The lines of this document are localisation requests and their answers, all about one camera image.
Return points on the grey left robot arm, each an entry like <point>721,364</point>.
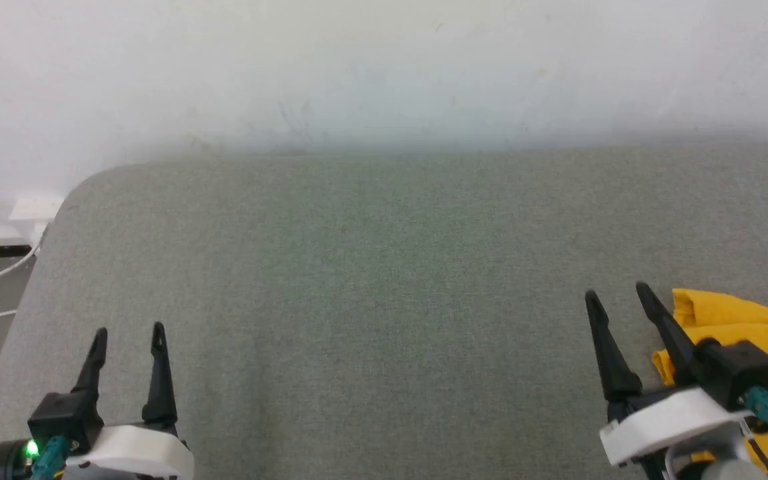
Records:
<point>97,474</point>

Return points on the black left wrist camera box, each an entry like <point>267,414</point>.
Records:
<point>67,416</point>

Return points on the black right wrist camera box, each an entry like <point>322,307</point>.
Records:
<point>737,370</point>

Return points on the white wall socket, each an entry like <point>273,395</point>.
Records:
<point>36,208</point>

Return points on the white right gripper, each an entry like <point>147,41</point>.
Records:
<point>670,420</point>

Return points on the grey fabric sofa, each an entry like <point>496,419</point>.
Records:
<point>370,300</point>

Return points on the yellow cartoon face shirt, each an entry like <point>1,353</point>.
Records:
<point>750,326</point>

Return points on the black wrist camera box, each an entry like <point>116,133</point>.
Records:
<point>737,370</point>
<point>67,416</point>

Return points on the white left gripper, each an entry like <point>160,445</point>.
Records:
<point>137,453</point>

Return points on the black cylinder left wrist part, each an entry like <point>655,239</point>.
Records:
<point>5,463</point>

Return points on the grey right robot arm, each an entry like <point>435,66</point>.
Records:
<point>717,463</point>

